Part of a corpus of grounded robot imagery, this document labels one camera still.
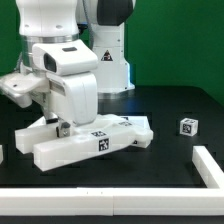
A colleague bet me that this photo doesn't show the white block left edge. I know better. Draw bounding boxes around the white block left edge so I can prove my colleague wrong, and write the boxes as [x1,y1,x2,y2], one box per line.
[0,145,4,165]

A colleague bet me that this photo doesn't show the white chair back frame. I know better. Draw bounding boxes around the white chair back frame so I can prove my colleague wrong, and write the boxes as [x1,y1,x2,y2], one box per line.
[15,114,153,171]

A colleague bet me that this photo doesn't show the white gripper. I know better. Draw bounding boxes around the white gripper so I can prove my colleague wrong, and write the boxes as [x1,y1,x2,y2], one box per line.
[0,42,98,138]

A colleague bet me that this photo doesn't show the white marker base sheet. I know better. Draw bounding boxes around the white marker base sheet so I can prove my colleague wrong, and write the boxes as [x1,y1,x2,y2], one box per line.
[30,116,150,128]

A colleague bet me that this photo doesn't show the white L-shaped wall fence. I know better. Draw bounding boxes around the white L-shaped wall fence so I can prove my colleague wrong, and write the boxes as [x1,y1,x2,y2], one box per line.
[0,146,224,216]

